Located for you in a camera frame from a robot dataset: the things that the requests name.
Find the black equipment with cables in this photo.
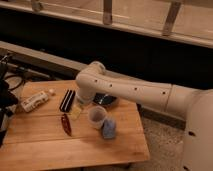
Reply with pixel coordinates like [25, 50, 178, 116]
[0, 55, 19, 147]

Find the yellow sponge piece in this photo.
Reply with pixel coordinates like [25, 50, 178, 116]
[70, 104, 83, 120]

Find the red chili pepper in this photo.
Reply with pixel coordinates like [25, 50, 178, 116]
[61, 114, 72, 136]

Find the wooden table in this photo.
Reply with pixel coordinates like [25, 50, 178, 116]
[0, 81, 150, 171]

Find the blue crumpled cloth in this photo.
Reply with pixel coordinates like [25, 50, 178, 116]
[102, 119, 116, 139]

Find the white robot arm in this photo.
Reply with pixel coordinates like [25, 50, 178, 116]
[76, 61, 213, 171]

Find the white plastic bottle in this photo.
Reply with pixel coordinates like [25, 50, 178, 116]
[21, 89, 55, 113]

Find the black striped block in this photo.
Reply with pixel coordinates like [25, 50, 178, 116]
[59, 90, 76, 112]

